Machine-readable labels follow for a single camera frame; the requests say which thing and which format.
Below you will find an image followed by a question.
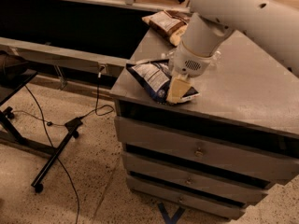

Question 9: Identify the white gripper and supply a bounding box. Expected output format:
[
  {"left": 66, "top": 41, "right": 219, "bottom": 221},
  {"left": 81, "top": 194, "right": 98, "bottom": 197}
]
[{"left": 166, "top": 42, "right": 212, "bottom": 104}]

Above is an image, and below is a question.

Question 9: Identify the blue chip bag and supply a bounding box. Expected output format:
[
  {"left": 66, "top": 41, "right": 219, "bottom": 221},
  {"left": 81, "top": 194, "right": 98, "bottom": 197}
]
[{"left": 126, "top": 60, "right": 199, "bottom": 104}]

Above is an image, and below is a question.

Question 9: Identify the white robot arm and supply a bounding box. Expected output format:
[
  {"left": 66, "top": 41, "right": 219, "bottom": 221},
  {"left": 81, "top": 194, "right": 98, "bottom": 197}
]
[{"left": 166, "top": 0, "right": 299, "bottom": 104}]

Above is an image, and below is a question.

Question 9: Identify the brown chip bag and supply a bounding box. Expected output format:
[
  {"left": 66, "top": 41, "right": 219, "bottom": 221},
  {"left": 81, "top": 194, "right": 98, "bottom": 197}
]
[{"left": 142, "top": 10, "right": 192, "bottom": 47}]

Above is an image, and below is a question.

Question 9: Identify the clear plastic water bottle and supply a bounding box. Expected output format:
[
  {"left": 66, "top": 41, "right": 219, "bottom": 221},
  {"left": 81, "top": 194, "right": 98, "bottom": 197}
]
[{"left": 161, "top": 49, "right": 221, "bottom": 66}]

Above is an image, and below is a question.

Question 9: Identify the grey drawer cabinet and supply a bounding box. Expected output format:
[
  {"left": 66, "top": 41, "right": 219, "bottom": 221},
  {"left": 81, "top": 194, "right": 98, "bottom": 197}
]
[{"left": 111, "top": 32, "right": 299, "bottom": 219}]

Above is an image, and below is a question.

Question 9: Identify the middle grey drawer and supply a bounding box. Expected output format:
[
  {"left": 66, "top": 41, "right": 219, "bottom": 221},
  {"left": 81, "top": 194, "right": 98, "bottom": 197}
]
[{"left": 122, "top": 152, "right": 268, "bottom": 205}]

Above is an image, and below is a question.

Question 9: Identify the grey drawer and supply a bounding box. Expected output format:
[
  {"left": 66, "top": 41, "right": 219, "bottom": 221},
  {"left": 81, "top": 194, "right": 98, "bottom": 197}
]
[
  {"left": 122, "top": 152, "right": 268, "bottom": 205},
  {"left": 126, "top": 175, "right": 245, "bottom": 219},
  {"left": 115, "top": 117, "right": 299, "bottom": 182}
]

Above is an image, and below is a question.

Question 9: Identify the bottom grey drawer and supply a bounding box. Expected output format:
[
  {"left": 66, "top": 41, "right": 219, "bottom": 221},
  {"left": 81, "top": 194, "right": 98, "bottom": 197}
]
[{"left": 126, "top": 175, "right": 245, "bottom": 219}]

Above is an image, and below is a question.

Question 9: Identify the top grey drawer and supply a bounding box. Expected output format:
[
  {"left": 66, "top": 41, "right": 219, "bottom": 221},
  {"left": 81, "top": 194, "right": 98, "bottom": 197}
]
[{"left": 115, "top": 117, "right": 299, "bottom": 182}]

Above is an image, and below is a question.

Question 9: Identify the blue tape floor mark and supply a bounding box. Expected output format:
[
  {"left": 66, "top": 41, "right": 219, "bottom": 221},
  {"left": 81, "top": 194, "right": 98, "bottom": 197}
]
[{"left": 157, "top": 202, "right": 186, "bottom": 224}]

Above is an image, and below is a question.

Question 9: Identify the grey long bench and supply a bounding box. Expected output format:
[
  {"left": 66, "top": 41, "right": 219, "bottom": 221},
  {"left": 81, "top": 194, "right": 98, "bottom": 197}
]
[{"left": 0, "top": 37, "right": 127, "bottom": 77}]

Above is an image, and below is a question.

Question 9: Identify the black rolling stand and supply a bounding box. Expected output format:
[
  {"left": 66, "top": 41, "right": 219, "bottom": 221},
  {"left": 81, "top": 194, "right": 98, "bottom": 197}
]
[{"left": 0, "top": 70, "right": 82, "bottom": 193}]

